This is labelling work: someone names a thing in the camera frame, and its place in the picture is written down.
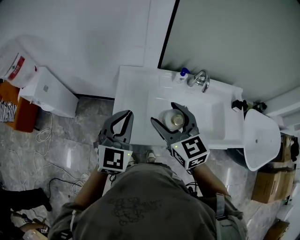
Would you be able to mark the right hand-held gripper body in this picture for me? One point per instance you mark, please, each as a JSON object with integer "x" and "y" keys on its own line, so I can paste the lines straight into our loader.
{"x": 191, "y": 151}

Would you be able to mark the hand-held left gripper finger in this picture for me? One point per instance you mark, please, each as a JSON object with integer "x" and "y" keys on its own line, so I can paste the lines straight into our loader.
{"x": 130, "y": 126}
{"x": 110, "y": 123}

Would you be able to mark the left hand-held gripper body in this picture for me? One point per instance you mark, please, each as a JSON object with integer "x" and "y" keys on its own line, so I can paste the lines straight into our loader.
{"x": 113, "y": 158}

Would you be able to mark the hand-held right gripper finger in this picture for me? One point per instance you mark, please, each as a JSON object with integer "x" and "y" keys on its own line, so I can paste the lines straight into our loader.
{"x": 191, "y": 118}
{"x": 161, "y": 130}

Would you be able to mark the white bottle with gold cap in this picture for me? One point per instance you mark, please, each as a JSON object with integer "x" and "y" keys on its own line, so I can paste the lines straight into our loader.
{"x": 174, "y": 120}

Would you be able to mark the person's right forearm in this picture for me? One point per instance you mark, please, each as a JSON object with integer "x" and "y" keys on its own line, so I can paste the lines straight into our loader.
{"x": 208, "y": 180}

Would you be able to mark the person's left forearm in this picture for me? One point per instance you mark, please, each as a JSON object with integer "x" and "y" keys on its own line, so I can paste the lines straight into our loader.
{"x": 90, "y": 188}

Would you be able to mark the white sink counter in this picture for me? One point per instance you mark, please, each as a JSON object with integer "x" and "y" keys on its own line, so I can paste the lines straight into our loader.
{"x": 133, "y": 93}

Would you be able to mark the person's right shoe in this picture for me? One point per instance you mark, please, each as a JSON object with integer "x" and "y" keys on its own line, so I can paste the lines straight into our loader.
{"x": 151, "y": 156}

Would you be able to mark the chrome faucet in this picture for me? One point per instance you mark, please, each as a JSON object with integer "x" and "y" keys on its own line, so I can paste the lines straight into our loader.
{"x": 199, "y": 79}

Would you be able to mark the white soap dispenser, blue pump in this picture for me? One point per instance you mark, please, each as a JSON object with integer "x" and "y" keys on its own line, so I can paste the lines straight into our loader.
{"x": 181, "y": 76}

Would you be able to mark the dark round bin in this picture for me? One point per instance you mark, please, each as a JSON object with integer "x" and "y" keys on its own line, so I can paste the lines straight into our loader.
{"x": 235, "y": 155}

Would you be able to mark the person's grey printed shirt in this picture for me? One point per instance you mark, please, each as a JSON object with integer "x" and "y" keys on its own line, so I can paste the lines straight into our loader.
{"x": 150, "y": 206}

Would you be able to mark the white rectangular box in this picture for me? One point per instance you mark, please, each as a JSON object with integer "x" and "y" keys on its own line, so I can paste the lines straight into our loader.
{"x": 50, "y": 91}

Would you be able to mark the white loose wash basin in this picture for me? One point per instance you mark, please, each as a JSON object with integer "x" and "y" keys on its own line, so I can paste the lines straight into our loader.
{"x": 260, "y": 140}

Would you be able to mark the brown cardboard box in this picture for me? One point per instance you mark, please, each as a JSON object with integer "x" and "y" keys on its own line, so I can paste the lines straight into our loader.
{"x": 269, "y": 185}

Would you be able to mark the orange box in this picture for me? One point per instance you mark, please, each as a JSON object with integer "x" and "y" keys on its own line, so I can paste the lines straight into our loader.
{"x": 23, "y": 114}

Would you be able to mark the grey mirror with black edge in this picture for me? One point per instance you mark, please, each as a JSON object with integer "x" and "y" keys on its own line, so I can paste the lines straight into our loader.
{"x": 234, "y": 42}

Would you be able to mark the black clothing bundle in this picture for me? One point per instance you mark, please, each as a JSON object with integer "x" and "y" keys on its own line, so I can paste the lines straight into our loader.
{"x": 25, "y": 199}

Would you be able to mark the black and white striped cloth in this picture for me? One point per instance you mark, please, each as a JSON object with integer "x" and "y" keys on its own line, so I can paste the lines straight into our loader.
{"x": 7, "y": 111}

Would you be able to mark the white bag with red label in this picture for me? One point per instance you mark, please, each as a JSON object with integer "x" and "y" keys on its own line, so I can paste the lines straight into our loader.
{"x": 16, "y": 65}

